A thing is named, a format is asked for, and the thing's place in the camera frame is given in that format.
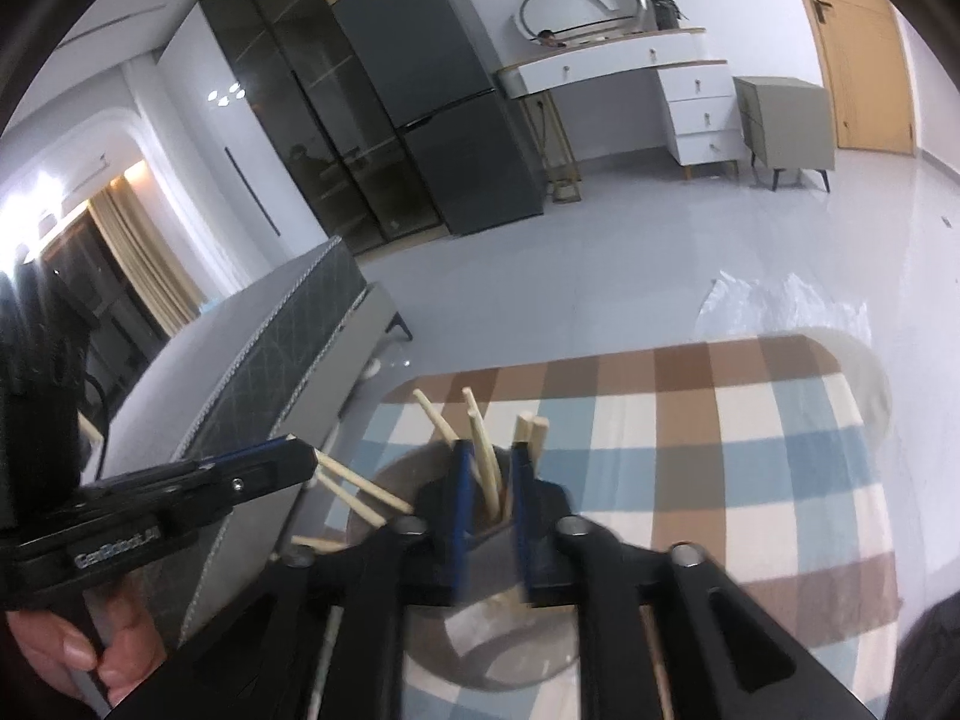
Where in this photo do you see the yellow wooden door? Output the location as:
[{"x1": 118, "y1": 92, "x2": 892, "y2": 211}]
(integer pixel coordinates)
[{"x1": 804, "y1": 0, "x2": 914, "y2": 154}]

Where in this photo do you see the chopstick in holder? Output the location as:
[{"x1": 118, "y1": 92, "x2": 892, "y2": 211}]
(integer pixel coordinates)
[
  {"x1": 314, "y1": 450, "x2": 413, "y2": 514},
  {"x1": 512, "y1": 413, "x2": 537, "y2": 444},
  {"x1": 314, "y1": 470, "x2": 386, "y2": 528},
  {"x1": 412, "y1": 388, "x2": 459, "y2": 447}
]

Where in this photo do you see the gold metal stool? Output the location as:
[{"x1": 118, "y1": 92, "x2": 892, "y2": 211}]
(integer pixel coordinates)
[{"x1": 521, "y1": 91, "x2": 583, "y2": 203}]

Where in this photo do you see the black glass cabinet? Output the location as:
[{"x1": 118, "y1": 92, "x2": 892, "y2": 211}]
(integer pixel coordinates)
[{"x1": 200, "y1": 0, "x2": 441, "y2": 254}]

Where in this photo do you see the beige curtain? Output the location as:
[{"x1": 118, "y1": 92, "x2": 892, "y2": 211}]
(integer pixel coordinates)
[{"x1": 88, "y1": 176, "x2": 203, "y2": 337}]

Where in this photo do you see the plaid checkered tablecloth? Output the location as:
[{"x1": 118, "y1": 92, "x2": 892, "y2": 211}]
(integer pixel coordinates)
[{"x1": 345, "y1": 335, "x2": 900, "y2": 712}]

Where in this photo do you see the chopstick in holder right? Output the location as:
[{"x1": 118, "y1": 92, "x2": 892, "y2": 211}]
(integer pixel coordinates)
[{"x1": 512, "y1": 413, "x2": 537, "y2": 444}]

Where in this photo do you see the dark grey refrigerator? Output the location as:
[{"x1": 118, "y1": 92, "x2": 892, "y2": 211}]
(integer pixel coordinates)
[{"x1": 334, "y1": 0, "x2": 547, "y2": 236}]

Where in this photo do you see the white wardrobe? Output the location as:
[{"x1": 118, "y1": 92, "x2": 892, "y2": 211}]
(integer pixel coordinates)
[{"x1": 122, "y1": 7, "x2": 327, "y2": 294}]

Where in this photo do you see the clear plastic bag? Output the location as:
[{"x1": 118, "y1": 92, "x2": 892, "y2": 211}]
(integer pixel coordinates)
[{"x1": 693, "y1": 268, "x2": 895, "y2": 430}]

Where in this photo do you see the grey nightstand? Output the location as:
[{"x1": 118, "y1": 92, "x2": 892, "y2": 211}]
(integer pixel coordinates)
[{"x1": 734, "y1": 76, "x2": 836, "y2": 192}]

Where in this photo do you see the grey white utensil holder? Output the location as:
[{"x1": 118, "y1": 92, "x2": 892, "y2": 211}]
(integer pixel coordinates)
[{"x1": 407, "y1": 486, "x2": 579, "y2": 692}]

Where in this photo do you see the person's left hand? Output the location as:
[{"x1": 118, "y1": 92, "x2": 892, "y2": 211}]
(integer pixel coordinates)
[{"x1": 5, "y1": 574, "x2": 166, "y2": 707}]

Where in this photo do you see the white dressing desk with drawers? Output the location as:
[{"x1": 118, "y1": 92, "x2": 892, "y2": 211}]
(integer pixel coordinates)
[{"x1": 498, "y1": 28, "x2": 745, "y2": 176}]

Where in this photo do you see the grey mattress bed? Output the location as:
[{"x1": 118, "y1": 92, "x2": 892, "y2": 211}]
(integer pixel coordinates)
[{"x1": 85, "y1": 239, "x2": 405, "y2": 650}]

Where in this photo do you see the chopstick in holder far left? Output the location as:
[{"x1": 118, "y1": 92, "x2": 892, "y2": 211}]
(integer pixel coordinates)
[{"x1": 314, "y1": 450, "x2": 413, "y2": 514}]

